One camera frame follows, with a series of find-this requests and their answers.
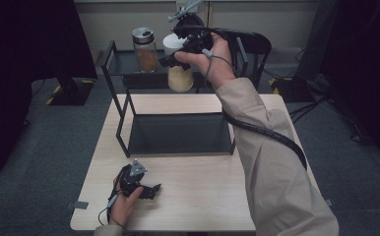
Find white-lidded jar with beige powder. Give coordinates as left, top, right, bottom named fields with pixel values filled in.
left=162, top=32, right=195, bottom=93

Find grey cable of right gripper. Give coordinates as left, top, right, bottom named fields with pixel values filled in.
left=201, top=48, right=235, bottom=81

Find glass jar with brown powder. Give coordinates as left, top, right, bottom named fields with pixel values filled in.
left=131, top=27, right=159, bottom=74

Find black curtain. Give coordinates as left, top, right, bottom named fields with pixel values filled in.
left=0, top=0, right=97, bottom=180
left=295, top=0, right=380, bottom=173

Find grey cable of left gripper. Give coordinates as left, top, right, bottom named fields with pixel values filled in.
left=97, top=192, right=119, bottom=228

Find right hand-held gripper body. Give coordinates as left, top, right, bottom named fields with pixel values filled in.
left=172, top=23, right=216, bottom=55

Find grey cable of gripper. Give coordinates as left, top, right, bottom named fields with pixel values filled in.
left=201, top=48, right=235, bottom=81
left=97, top=192, right=119, bottom=228

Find black spiral-wrapped cable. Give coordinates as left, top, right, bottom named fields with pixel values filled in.
left=211, top=26, right=309, bottom=171

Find person's left hand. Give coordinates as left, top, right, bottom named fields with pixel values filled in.
left=108, top=174, right=145, bottom=227

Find grey tape strip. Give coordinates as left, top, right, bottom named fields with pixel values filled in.
left=65, top=200, right=90, bottom=211

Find black stand base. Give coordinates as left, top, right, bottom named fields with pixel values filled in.
left=46, top=77, right=96, bottom=107
left=269, top=77, right=314, bottom=103

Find person's right hand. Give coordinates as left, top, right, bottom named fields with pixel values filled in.
left=173, top=33, right=237, bottom=90

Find black floor cables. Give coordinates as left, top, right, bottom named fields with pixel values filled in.
left=288, top=92, right=374, bottom=144

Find grey metal stand clamp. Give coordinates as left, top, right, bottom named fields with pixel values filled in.
left=167, top=0, right=210, bottom=24

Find black metal shelf rack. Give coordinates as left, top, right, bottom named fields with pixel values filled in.
left=100, top=37, right=266, bottom=158

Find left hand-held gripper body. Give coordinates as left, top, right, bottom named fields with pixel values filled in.
left=117, top=158, right=149, bottom=199

